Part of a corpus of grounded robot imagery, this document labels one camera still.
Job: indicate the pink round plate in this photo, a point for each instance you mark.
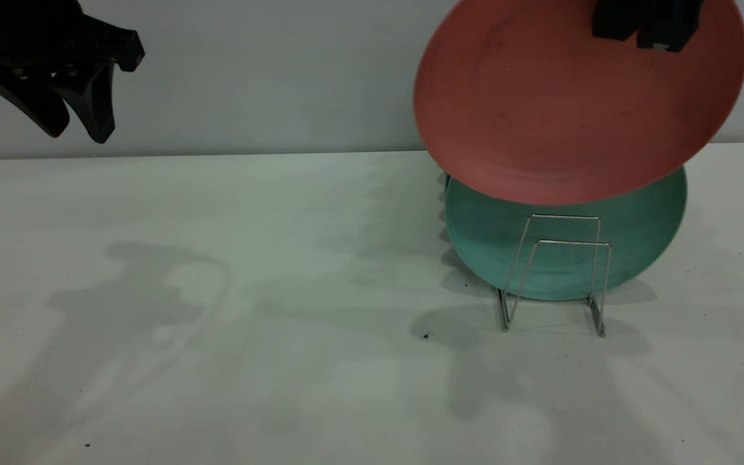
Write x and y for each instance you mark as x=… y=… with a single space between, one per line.
x=559 y=116

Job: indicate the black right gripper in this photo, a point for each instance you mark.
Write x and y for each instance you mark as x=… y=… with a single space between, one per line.
x=669 y=22

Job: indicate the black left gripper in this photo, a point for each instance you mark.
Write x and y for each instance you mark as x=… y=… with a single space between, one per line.
x=36 y=32

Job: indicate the green round plate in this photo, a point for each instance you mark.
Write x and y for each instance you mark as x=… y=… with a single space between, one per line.
x=566 y=265

